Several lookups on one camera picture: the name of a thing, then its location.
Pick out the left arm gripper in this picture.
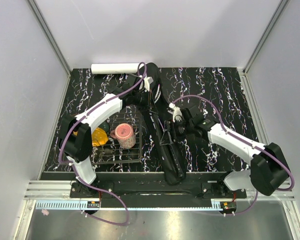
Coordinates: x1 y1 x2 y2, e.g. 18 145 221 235
132 89 158 114

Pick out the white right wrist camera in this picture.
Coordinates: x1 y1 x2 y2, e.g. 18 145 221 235
167 102 183 123

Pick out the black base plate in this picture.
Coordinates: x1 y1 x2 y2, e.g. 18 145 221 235
92 180 247 199

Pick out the pink patterned mug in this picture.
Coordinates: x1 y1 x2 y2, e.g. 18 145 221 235
110 123 136 149

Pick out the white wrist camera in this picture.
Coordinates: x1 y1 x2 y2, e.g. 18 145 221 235
143 76 154 92
167 102 183 123

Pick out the white shuttlecock tube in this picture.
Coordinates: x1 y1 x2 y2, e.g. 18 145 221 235
90 63 139 75

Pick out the black racket bag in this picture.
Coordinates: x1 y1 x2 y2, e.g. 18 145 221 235
140 62 186 186

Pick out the green round object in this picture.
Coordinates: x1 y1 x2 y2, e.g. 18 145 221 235
98 121 110 133

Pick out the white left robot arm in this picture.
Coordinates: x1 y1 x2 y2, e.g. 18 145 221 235
58 74 154 198

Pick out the aluminium frame rail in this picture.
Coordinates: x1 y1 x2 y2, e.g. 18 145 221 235
23 180 73 200

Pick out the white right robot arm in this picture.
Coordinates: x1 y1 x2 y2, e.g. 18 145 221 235
168 105 289 199

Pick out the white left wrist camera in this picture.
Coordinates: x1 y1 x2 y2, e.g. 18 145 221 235
143 76 154 92

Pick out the yellow cloth item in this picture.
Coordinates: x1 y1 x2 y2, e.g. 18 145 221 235
72 127 110 148

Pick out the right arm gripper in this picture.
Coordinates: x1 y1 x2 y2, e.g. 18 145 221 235
159 119 194 146

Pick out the wire rack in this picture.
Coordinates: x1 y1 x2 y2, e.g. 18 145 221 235
90 112 142 166

